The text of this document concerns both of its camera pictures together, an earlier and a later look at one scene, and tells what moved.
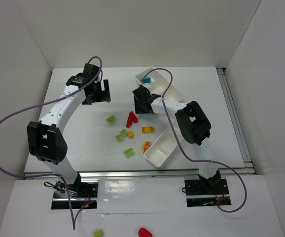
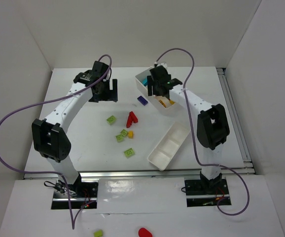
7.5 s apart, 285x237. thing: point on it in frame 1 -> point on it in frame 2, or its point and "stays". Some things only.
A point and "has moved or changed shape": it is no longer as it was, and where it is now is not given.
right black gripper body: x=141 y=104 -> x=155 y=85
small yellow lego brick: x=130 y=134 stays
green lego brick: x=111 y=119 stays
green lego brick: x=129 y=152 stays
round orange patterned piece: x=145 y=145 has moved or changed shape
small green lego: x=124 y=133 stays
